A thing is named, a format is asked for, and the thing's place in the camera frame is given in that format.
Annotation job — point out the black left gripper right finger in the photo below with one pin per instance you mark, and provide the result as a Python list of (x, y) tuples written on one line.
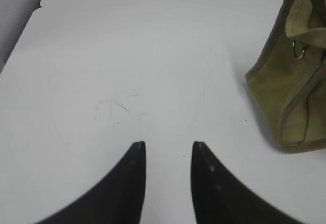
[(219, 197)]

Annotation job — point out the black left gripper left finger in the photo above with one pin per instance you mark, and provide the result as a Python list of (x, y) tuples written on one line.
[(117, 198)]

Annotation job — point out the olive yellow canvas bag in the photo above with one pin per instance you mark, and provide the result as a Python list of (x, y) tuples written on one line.
[(287, 82)]

